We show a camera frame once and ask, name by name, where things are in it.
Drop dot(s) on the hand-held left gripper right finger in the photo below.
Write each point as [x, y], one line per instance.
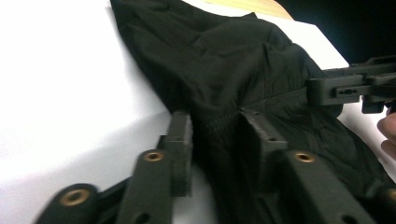
[264, 140]

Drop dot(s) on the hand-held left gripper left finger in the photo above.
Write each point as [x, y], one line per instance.
[180, 149]

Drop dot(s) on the black pants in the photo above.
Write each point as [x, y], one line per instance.
[218, 62]

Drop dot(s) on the wooden table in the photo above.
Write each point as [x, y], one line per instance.
[249, 6]

